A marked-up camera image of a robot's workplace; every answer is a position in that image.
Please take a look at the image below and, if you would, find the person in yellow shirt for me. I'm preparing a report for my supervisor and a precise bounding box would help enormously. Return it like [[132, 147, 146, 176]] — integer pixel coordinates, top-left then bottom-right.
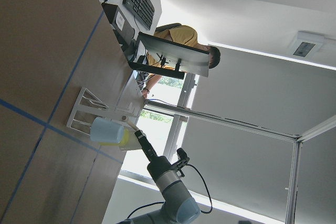
[[141, 23, 221, 99]]

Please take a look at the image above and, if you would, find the black keyboard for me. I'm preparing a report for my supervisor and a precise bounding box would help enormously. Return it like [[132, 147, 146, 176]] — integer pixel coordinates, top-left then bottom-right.
[[122, 0, 155, 30]]

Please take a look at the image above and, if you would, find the pale green cup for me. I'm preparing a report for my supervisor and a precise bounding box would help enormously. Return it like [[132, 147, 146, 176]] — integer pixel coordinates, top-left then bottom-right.
[[119, 128, 142, 151]]

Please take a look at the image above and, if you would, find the white wire cup rack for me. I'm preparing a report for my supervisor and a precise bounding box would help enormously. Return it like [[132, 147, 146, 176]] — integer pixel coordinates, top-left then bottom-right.
[[66, 87, 144, 135]]

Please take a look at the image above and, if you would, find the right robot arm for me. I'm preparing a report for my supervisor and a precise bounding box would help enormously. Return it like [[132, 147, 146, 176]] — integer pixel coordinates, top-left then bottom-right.
[[122, 130, 200, 223]]

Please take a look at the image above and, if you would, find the aluminium frame post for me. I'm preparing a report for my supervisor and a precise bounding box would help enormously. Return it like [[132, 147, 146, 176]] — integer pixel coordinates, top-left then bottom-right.
[[144, 100, 335, 143]]

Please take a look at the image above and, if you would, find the black computer monitor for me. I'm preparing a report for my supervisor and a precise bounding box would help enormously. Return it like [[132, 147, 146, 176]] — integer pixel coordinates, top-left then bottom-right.
[[128, 32, 209, 79]]

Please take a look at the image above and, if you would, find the black box with label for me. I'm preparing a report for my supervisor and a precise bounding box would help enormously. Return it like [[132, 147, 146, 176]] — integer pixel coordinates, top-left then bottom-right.
[[101, 3, 135, 51]]

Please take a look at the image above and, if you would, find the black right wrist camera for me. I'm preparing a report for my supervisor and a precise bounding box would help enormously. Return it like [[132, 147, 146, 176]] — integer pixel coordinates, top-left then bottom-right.
[[176, 147, 190, 177]]

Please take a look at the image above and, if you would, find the light blue cup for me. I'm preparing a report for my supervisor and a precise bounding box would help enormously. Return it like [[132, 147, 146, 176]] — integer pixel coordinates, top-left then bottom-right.
[[90, 118, 124, 143]]

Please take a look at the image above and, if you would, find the yellow cup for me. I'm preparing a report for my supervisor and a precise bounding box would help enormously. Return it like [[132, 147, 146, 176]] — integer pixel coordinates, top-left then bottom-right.
[[99, 129, 130, 146]]

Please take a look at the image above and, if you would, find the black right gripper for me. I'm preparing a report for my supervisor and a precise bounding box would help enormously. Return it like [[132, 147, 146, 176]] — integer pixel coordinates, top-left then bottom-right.
[[134, 130, 172, 179]]

